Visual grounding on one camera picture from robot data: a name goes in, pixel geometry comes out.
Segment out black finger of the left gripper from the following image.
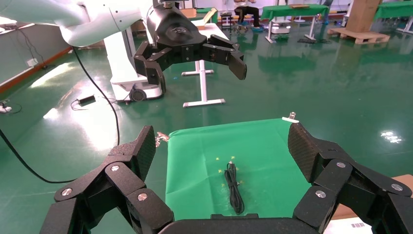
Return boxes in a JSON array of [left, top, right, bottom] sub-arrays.
[[133, 40, 173, 95], [203, 34, 248, 81]]

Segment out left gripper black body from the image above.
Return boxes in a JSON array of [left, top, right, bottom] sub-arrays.
[[147, 4, 208, 64]]

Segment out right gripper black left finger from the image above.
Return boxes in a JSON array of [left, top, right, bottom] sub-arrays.
[[39, 125, 175, 234]]

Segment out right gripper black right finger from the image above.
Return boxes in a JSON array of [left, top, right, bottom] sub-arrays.
[[287, 122, 413, 234]]

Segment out black data cable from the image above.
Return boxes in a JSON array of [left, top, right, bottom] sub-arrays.
[[224, 161, 245, 216]]

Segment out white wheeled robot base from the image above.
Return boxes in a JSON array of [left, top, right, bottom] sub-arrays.
[[102, 28, 163, 103]]

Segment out brown cardboard box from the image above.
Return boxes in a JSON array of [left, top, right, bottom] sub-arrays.
[[330, 174, 413, 221]]

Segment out open cardboard carton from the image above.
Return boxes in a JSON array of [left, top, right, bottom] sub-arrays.
[[193, 7, 219, 31]]

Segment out black stool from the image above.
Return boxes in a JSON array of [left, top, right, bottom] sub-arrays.
[[221, 12, 234, 32]]

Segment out white table stand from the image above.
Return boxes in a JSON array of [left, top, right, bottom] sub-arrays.
[[180, 22, 230, 109]]

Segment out person in white shirt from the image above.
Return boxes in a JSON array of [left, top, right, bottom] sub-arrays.
[[233, 0, 263, 32]]

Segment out white device under table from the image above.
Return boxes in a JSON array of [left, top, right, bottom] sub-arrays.
[[270, 19, 292, 35]]

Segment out metal binder clip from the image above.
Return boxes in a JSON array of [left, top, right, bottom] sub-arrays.
[[154, 132, 170, 148], [282, 111, 300, 125]]

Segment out green covered table white legs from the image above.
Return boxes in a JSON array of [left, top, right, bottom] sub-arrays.
[[260, 3, 330, 44]]

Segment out green table cloth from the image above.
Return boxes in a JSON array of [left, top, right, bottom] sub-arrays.
[[164, 118, 312, 222]]

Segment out wooden pallet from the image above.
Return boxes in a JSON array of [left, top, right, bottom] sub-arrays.
[[327, 27, 391, 45]]

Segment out tall cardboard carton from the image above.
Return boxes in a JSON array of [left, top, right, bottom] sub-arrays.
[[345, 0, 383, 33]]

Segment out black power adapter with cable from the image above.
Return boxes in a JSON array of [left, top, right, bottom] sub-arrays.
[[322, 217, 375, 234]]

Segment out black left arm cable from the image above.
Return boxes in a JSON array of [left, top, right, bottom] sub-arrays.
[[0, 46, 121, 185]]

